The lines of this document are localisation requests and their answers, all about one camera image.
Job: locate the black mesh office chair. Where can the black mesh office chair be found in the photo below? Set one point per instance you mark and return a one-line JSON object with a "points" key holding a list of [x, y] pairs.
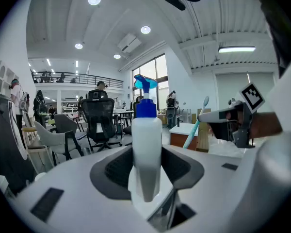
{"points": [[99, 118]]}

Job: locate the person's white shirt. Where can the person's white shirt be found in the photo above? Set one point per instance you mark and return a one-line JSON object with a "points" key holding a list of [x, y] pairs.
{"points": [[276, 178]]}

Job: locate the person's right forearm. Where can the person's right forearm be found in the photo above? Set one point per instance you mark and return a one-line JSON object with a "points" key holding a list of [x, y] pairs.
{"points": [[266, 125]]}

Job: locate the white-framed side table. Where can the white-framed side table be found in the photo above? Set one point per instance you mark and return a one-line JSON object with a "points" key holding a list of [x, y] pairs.
{"points": [[37, 152]]}

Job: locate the long tube ceiling light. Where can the long tube ceiling light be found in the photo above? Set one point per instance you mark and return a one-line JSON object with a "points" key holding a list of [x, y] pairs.
{"points": [[236, 49]]}

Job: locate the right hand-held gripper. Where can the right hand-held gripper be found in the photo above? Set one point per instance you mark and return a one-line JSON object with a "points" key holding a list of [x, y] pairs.
{"points": [[245, 127]]}

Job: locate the black-legged desk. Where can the black-legged desk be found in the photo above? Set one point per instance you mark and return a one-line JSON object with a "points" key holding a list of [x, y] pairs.
{"points": [[122, 115]]}

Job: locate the grey chair with black legs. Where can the grey chair with black legs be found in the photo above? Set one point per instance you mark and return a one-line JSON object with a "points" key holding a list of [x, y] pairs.
{"points": [[65, 124], [55, 139]]}

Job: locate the white wall shelf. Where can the white wall shelf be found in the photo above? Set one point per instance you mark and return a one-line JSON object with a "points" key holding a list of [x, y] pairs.
{"points": [[1, 76]]}

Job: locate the black head camera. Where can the black head camera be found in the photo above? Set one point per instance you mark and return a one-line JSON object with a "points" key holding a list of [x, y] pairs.
{"points": [[174, 0]]}

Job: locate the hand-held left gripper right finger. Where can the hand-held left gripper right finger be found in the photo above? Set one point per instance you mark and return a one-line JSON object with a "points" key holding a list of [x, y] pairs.
{"points": [[208, 178]]}

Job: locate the white pump bottle item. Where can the white pump bottle item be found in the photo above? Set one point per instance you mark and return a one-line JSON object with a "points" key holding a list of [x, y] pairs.
{"points": [[146, 142]]}

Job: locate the black balcony railing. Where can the black balcony railing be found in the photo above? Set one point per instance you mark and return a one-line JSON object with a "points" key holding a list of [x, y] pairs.
{"points": [[87, 78]]}

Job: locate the light blue toothbrush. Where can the light blue toothbrush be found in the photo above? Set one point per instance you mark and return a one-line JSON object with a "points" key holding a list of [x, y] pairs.
{"points": [[195, 127]]}

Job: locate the tall wooden cabinet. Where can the tall wooden cabinet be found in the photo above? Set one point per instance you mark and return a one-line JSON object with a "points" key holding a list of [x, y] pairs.
{"points": [[203, 135]]}

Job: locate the white plastic sheet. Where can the white plastic sheet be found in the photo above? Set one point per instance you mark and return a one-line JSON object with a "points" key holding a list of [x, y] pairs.
{"points": [[224, 148]]}

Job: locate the yellow-topped round stool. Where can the yellow-topped round stool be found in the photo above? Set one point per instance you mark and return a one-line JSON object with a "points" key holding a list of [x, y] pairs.
{"points": [[29, 129]]}

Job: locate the white ceiling air conditioner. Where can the white ceiling air conditioner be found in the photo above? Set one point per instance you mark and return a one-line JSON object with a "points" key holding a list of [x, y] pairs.
{"points": [[129, 42]]}

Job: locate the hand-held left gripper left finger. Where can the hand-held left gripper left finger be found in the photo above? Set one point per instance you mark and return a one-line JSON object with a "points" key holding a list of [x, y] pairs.
{"points": [[72, 178]]}

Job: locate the large window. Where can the large window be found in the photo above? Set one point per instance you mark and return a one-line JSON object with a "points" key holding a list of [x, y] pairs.
{"points": [[150, 69]]}

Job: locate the white-topped wooden cabinet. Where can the white-topped wooden cabinet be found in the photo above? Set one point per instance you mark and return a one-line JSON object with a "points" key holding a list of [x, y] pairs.
{"points": [[180, 132]]}

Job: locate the black appliance with white trim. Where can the black appliance with white trim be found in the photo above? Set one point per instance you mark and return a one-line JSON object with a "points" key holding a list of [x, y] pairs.
{"points": [[4, 142]]}

